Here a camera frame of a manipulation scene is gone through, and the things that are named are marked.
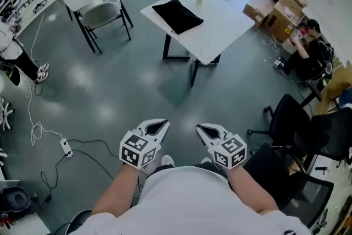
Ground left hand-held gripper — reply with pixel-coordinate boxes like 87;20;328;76
119;118;171;171

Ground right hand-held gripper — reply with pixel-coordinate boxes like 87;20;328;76
195;123;248;171

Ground black drawstring cloth pouch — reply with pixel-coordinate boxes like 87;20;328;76
151;0;205;35

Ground person's right forearm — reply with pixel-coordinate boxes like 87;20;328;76
227;165;280;215

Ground person's left forearm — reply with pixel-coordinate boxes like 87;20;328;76
90;163;139;218

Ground clear plastic bag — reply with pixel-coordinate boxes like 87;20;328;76
283;27;306;53

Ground person's left shoe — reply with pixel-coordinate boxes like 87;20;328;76
161;155;175;168

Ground person's black shorts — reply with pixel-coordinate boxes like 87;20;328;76
150;161;229;184

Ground black padded office chair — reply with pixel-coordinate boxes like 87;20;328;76
247;94;311;152

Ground person's white shirt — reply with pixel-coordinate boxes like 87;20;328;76
68;166;311;235

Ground white power strip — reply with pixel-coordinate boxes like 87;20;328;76
59;138;74;159

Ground white marble table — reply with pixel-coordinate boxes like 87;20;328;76
140;0;256;88

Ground scattered white sticks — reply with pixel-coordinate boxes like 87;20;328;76
260;32;284;56

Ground black mesh office chair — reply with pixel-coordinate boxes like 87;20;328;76
244;143;335;229

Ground black mesh headrest chair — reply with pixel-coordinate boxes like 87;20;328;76
294;107;352;166

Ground grey shell chair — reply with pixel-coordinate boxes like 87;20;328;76
78;0;132;54

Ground large open cardboard box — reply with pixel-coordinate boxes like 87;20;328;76
263;0;307;42

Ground white office chair base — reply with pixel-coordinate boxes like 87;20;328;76
0;97;14;132

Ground black air fryer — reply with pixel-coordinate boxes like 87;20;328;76
0;186;31;229

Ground black cable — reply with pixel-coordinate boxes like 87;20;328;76
40;139;122;203

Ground white cable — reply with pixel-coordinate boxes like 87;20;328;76
26;10;64;146

